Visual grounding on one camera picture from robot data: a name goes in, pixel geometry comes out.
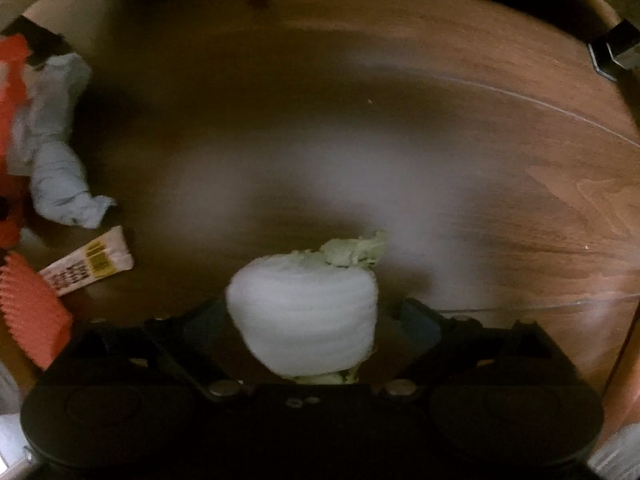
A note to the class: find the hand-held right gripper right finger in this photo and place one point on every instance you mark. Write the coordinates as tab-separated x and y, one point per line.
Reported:
416	325

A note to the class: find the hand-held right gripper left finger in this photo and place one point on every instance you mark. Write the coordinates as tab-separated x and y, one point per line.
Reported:
200	329

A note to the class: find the white foam fruit wrap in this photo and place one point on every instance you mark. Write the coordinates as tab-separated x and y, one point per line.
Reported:
305	310

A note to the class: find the white sachet with yellow label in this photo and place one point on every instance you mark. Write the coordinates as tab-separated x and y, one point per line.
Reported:
87	262

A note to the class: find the white crumpled tissue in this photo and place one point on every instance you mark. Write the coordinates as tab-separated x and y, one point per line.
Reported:
55	160

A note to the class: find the red plastic wrapper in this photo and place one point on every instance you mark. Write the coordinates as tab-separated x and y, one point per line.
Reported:
12	110

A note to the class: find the metal bench frame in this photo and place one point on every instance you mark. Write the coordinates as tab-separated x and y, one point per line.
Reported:
622	45

